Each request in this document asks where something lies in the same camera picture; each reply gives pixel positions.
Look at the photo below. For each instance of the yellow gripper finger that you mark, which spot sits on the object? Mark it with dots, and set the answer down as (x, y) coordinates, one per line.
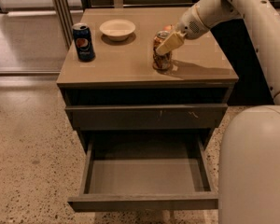
(173, 41)

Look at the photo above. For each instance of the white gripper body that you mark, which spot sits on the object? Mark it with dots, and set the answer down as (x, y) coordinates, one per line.
(188, 24)

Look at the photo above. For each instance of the orange soda can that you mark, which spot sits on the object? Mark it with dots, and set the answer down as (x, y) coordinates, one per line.
(161, 62)

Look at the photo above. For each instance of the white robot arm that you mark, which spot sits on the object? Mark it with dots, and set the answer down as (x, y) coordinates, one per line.
(249, 159)

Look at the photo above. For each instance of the grey drawer cabinet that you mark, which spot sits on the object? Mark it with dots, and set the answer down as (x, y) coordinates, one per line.
(122, 73)

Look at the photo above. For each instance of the closed grey top drawer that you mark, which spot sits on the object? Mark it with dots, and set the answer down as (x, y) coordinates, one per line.
(145, 117)

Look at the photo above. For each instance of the blue pepsi can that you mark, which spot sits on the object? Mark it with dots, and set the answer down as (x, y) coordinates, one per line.
(83, 42)

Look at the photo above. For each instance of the open grey middle drawer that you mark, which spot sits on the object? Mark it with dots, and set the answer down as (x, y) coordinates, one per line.
(150, 174)

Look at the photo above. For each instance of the red apple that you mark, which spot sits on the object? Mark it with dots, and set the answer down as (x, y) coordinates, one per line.
(168, 28)

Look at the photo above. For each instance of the white bowl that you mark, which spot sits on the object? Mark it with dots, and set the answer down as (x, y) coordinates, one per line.
(117, 30)

